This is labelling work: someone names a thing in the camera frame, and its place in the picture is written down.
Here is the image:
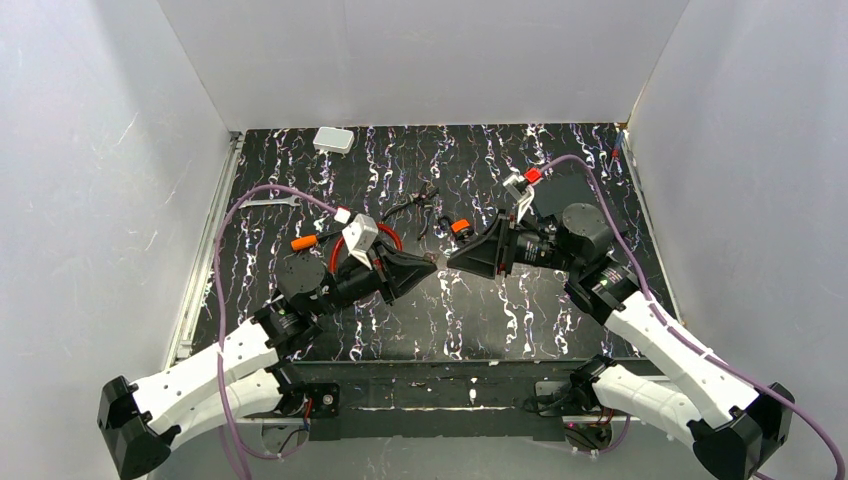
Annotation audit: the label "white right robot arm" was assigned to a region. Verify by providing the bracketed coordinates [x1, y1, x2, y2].
[442, 203, 792, 479]

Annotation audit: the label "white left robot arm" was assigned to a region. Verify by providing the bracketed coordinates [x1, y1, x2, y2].
[96, 240, 438, 479]

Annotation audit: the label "black flat plate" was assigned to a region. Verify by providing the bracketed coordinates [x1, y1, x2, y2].
[531, 174, 601, 227]

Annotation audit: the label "silver open-end wrench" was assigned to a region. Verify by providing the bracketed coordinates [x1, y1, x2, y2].
[240, 195, 301, 209]

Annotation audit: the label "red blue pen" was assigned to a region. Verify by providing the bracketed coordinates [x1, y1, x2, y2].
[609, 129, 626, 175]

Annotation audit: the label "white rectangular box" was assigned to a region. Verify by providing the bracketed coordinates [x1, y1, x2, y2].
[313, 126, 355, 155]

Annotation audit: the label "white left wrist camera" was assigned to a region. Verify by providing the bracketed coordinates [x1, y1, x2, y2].
[334, 207, 379, 270]

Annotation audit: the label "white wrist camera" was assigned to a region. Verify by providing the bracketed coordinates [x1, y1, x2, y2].
[502, 168, 542, 222]
[334, 207, 379, 270]

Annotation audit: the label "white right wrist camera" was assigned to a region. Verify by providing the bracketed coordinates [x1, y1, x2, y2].
[502, 168, 542, 222]

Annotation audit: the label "red cable lock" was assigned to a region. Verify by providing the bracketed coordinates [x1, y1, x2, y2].
[327, 223, 403, 273]

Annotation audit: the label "orange handled screwdriver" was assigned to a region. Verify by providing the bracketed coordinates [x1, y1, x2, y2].
[290, 230, 342, 252]

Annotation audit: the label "grey handled pliers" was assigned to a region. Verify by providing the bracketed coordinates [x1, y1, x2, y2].
[380, 183, 440, 241]

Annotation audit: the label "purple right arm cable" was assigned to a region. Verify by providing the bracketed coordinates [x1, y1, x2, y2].
[539, 154, 848, 480]

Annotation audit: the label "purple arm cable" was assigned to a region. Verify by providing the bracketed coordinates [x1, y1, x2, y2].
[539, 154, 848, 480]
[213, 185, 340, 480]

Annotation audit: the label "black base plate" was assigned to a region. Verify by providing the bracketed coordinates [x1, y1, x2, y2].
[241, 359, 637, 444]

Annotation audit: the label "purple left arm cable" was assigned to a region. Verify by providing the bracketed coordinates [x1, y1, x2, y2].
[213, 185, 340, 480]

